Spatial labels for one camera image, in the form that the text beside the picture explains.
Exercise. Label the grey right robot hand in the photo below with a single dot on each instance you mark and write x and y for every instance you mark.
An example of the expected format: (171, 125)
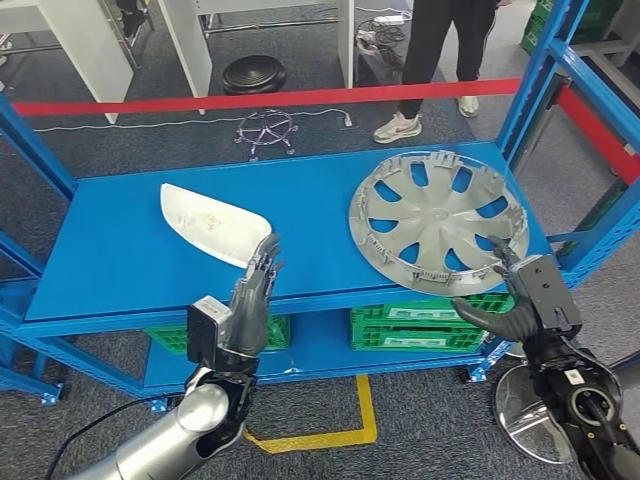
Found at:
(505, 324)

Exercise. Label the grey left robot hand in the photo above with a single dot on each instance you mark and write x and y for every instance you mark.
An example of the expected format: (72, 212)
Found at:
(250, 318)

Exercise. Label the silver wheel hubcap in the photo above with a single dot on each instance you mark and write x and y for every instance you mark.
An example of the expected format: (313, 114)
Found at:
(435, 218)

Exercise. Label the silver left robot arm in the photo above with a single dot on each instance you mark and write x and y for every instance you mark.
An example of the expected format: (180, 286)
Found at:
(164, 437)

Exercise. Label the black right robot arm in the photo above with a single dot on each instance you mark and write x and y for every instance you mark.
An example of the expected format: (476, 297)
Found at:
(585, 411)

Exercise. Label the white curved plastic part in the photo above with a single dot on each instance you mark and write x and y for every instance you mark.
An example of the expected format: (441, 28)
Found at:
(210, 225)

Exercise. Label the large chrome round floor base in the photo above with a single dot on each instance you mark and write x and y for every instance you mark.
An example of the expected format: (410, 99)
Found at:
(525, 417)

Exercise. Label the red barrier belt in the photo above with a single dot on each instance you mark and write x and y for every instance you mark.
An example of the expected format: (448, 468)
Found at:
(600, 139)
(250, 100)

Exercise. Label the black round stool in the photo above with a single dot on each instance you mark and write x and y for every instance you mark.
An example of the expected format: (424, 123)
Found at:
(252, 74)

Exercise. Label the grey metal table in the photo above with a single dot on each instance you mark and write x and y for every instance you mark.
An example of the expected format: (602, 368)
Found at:
(605, 73)

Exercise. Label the person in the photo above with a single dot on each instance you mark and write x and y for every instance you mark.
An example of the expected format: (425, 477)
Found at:
(132, 20)
(430, 46)

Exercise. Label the black bag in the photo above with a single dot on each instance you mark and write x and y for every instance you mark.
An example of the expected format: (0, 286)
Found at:
(372, 66)

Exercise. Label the green plastic crate stack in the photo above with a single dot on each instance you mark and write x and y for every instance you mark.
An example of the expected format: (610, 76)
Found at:
(537, 26)

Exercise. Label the white power strip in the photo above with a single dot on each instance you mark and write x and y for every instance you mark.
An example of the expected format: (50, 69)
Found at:
(392, 20)

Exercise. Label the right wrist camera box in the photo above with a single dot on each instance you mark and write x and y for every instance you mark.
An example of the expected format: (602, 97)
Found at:
(545, 291)

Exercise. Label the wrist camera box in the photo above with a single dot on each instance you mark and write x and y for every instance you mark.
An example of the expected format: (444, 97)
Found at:
(202, 331)
(545, 291)

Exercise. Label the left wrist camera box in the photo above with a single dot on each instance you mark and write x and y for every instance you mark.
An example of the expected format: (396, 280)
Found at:
(202, 331)

